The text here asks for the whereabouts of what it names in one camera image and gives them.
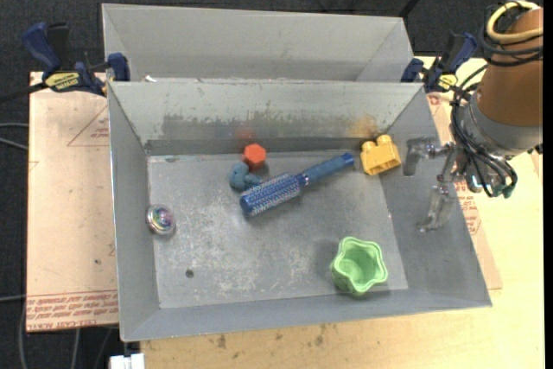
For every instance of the shiny iridescent round top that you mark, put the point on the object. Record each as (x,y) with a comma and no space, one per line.
(160,218)

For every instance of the green flower-shaped cup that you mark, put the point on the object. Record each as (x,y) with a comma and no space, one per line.
(359,268)

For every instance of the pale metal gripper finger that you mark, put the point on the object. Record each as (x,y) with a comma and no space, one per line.
(437,207)
(418,149)

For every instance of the red hexagonal block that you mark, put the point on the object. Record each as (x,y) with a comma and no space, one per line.
(254,156)

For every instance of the blue-grey soft toy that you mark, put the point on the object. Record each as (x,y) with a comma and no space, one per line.
(238,179)

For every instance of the brown cardboard board, red print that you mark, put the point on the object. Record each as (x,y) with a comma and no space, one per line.
(69,207)

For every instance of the yellow toy brick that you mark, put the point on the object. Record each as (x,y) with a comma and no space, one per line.
(381,158)

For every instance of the grey metal bin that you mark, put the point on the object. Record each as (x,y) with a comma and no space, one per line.
(268,237)

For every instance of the blue hairbrush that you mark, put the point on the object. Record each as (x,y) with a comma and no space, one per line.
(276,191)

